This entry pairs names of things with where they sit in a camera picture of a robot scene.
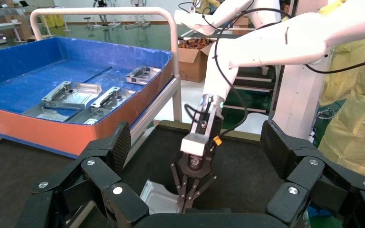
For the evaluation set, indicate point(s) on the person in yellow coverall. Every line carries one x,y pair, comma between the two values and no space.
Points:
358,126

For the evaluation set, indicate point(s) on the white workbench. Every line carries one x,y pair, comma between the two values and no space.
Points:
0,25

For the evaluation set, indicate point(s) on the white robot torso column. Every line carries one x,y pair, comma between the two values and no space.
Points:
295,94

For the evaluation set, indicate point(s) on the black tray container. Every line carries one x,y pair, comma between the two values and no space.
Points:
248,176

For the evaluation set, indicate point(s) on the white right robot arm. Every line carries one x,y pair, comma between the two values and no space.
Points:
280,47

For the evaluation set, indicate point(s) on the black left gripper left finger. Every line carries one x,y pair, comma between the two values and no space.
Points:
107,176

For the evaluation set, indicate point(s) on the blue corrugated plastic bin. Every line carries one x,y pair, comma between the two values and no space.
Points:
18,81

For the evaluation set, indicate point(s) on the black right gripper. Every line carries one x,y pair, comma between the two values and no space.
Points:
196,166

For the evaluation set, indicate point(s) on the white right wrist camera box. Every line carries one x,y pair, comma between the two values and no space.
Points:
193,144

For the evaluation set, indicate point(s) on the white tubular handrail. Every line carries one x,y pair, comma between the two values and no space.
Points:
107,11

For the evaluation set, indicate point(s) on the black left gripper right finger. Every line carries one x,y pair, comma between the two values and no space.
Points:
311,182

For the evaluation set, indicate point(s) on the aluminium table frame rail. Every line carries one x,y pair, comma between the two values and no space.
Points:
157,104

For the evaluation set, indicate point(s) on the brown cardboard box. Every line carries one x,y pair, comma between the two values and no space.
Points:
192,66

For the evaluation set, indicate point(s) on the flat stamped metal plate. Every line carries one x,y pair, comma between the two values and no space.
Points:
85,118
44,113

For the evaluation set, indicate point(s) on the metal bracket with raised sides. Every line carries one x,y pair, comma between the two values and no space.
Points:
75,94
143,75
157,199
111,100

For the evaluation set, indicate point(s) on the black table mat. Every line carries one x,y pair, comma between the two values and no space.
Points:
6,182

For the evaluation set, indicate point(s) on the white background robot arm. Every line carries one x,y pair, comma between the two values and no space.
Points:
195,22

